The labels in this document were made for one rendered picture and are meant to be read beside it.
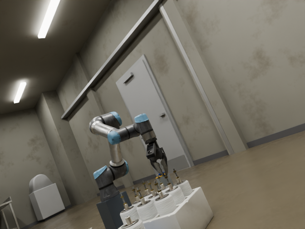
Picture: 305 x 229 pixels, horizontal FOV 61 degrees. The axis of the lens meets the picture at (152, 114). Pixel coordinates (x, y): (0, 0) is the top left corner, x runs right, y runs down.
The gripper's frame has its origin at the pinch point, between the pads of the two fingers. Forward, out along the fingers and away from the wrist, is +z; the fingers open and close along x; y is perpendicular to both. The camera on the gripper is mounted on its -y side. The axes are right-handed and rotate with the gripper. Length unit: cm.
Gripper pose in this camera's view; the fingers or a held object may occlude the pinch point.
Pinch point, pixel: (164, 174)
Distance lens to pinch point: 145.9
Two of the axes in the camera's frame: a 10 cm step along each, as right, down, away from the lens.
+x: -8.9, 4.2, 1.8
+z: 4.1, 9.0, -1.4
